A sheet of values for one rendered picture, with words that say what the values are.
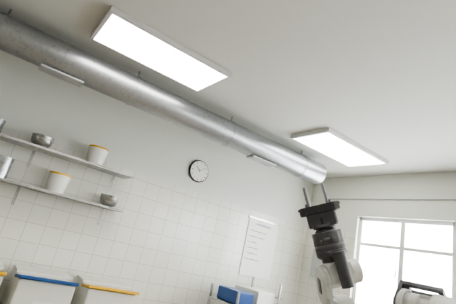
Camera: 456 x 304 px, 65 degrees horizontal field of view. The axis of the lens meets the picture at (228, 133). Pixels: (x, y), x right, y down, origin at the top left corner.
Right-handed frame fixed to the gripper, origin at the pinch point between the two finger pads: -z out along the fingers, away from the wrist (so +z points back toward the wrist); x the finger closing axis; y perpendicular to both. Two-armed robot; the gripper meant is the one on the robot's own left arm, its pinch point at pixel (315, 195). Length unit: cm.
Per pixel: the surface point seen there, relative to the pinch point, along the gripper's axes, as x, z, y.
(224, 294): -163, 58, -362
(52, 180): -277, -101, -200
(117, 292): -233, 26, -235
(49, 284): -268, 5, -182
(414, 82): 93, -91, -196
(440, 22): 98, -100, -120
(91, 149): -245, -134, -228
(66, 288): -260, 11, -193
